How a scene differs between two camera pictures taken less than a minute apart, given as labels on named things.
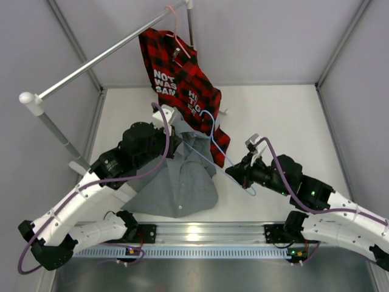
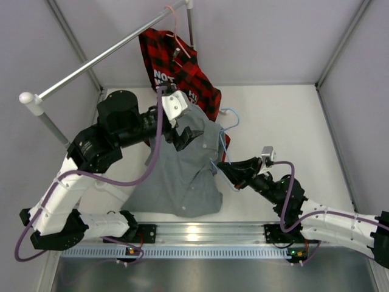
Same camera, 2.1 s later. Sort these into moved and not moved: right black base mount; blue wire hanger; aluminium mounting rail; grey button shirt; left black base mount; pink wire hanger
Moved: blue wire hanger; grey button shirt
Not moved: left black base mount; pink wire hanger; aluminium mounting rail; right black base mount
